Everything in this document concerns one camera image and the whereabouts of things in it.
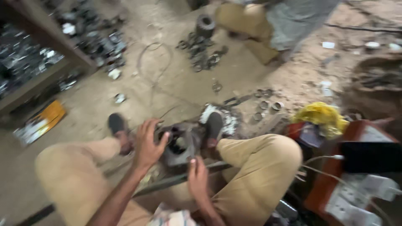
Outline red metal box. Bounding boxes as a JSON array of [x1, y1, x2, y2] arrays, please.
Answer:
[[283, 119, 402, 226]]

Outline person's right black sandal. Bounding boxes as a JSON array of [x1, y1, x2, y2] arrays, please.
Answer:
[[204, 111, 224, 149]]

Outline white speckled rag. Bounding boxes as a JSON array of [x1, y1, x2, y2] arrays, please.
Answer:
[[199, 103, 241, 139]]

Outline wooden shelf with metal parts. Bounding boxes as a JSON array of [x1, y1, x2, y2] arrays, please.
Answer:
[[0, 0, 130, 117]]

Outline heap of dark metal gears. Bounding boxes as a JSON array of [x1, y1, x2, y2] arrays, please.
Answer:
[[175, 31, 230, 73]]

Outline long dark metal bar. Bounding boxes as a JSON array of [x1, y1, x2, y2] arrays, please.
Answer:
[[15, 161, 233, 226]]

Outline person's black sandal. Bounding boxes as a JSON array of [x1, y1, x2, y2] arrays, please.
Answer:
[[108, 113, 133, 155], [204, 111, 224, 149]]

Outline person's left black sandal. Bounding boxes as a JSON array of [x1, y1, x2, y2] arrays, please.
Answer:
[[108, 113, 133, 155]]

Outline grey metal gear housing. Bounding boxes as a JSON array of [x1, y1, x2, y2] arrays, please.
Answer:
[[155, 122, 205, 167]]

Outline dark metal wrench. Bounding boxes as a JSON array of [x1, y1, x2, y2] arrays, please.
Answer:
[[223, 94, 252, 107]]

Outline yellow crumpled cloth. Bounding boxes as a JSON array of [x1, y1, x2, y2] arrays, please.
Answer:
[[290, 102, 350, 139]]

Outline yellow printed carton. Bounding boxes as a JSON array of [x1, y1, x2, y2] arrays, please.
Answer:
[[13, 99, 67, 147]]

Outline white charging cable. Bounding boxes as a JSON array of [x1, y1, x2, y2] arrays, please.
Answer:
[[301, 154, 345, 167]]

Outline black phone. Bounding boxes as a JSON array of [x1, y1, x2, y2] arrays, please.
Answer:
[[339, 141, 402, 174]]

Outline thin wire loop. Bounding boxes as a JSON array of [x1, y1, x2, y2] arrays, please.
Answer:
[[136, 42, 173, 89]]

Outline checkered cloth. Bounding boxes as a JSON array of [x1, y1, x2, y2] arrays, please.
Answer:
[[147, 203, 199, 226]]

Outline person's right hand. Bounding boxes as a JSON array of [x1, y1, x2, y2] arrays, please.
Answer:
[[187, 157, 209, 204]]

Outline person's left hand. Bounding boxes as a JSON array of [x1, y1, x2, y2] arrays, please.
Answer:
[[132, 118, 171, 170]]

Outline white power strip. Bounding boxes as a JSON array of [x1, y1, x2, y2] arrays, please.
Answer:
[[324, 173, 402, 226]]

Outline dark toothed gear cylinder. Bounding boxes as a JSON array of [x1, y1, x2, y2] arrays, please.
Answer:
[[195, 14, 216, 39]]

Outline brown round basin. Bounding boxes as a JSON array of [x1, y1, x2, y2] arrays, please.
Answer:
[[340, 53, 402, 121]]

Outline person's khaki trousers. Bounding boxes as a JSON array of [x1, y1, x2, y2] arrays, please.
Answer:
[[35, 134, 303, 226]]

